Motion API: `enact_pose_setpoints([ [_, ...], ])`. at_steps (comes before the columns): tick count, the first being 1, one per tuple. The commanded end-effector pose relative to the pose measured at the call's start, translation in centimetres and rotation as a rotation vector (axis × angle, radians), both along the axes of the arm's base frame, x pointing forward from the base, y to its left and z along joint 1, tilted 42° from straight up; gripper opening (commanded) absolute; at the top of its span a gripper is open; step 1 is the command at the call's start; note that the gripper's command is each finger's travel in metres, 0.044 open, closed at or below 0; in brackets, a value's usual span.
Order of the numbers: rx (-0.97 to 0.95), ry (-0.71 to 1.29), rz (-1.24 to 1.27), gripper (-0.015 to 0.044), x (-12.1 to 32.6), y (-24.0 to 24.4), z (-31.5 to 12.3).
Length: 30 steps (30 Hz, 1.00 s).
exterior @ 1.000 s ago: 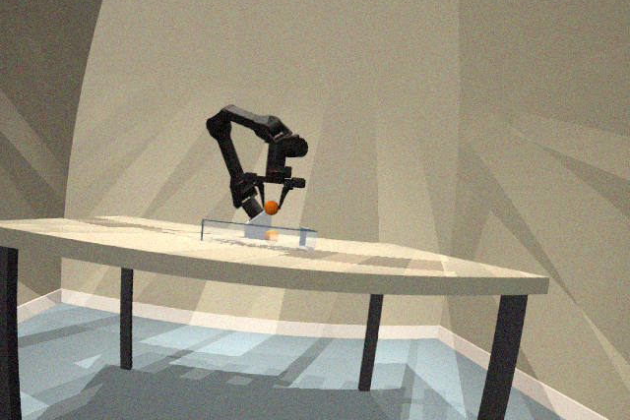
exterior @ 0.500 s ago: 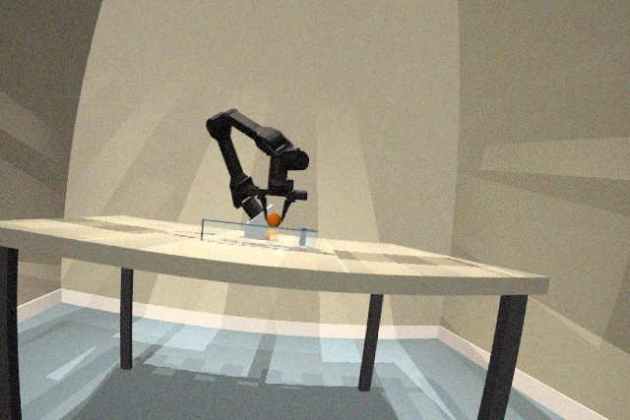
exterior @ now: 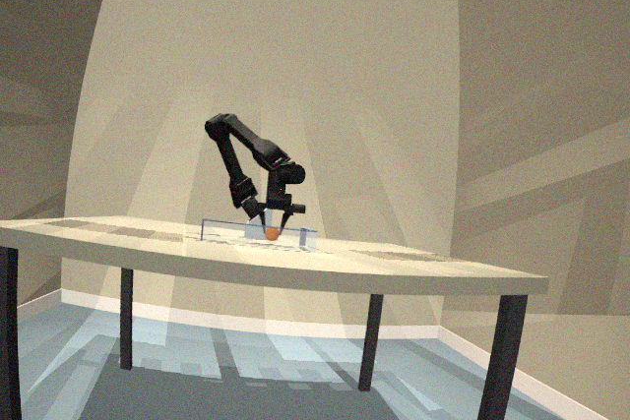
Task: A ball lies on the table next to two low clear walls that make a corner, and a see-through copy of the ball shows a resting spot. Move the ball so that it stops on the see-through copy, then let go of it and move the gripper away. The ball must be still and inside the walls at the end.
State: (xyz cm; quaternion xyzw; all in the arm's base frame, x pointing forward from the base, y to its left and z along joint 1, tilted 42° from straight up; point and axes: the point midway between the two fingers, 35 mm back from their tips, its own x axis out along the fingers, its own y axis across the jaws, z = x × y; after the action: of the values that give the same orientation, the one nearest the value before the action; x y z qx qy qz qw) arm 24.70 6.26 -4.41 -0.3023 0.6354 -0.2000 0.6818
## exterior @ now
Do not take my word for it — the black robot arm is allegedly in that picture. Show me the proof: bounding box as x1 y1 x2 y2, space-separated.
205 113 305 221

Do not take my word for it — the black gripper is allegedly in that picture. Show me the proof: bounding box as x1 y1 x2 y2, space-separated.
244 183 306 228

